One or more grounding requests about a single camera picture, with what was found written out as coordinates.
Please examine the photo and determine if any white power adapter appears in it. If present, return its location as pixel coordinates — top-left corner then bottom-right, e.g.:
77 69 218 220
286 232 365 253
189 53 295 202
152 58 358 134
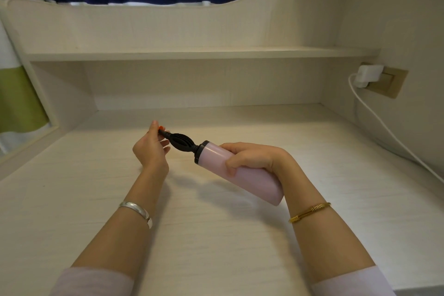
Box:
355 64 385 89

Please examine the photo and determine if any person's right forearm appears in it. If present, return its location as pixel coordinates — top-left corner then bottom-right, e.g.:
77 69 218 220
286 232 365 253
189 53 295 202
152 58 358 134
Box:
272 157 377 284

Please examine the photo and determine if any pale pink left sleeve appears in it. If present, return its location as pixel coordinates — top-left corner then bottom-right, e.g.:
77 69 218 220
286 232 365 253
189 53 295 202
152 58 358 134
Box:
50 267 135 296

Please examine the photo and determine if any gold bangle bracelet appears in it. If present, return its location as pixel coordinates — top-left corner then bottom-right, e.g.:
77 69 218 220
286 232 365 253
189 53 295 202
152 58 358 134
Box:
288 202 332 224

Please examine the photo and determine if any beige wall socket plate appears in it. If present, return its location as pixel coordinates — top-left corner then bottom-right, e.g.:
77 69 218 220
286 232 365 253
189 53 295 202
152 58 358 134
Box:
359 62 409 99

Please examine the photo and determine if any green and white curtain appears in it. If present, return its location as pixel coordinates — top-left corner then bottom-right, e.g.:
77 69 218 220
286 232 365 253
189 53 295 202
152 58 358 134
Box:
0 21 51 158

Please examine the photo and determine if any person's left forearm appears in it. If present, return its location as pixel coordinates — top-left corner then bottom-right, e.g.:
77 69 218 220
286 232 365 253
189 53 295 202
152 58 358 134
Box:
71 164 171 278

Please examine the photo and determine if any person's right hand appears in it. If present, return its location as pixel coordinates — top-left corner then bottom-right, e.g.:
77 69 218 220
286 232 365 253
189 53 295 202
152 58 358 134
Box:
219 142 294 179

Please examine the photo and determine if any cream wooden shelf board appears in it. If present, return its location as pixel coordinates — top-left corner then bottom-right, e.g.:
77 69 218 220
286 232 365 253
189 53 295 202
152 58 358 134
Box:
26 46 381 62

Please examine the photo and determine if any person's left hand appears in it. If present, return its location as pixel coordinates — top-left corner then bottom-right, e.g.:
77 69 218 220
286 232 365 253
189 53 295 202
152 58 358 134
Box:
132 120 171 172

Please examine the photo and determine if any pale pink right sleeve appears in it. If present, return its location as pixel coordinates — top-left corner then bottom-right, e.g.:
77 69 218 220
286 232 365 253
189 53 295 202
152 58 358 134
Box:
309 265 396 296

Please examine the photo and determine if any white power cable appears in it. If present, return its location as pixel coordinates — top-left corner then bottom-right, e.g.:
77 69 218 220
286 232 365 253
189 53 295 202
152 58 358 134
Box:
348 74 444 184

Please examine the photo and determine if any silver bangle bracelet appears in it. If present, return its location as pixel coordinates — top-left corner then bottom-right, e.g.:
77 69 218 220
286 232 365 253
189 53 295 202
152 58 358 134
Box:
117 201 153 229

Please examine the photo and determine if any pink black balloon pump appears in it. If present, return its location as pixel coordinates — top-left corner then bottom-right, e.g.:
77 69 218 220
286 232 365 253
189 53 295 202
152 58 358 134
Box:
158 128 285 207

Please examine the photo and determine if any pale pink sleeve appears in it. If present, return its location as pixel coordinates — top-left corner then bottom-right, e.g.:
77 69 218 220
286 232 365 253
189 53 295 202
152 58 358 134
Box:
309 265 396 296
50 267 135 296

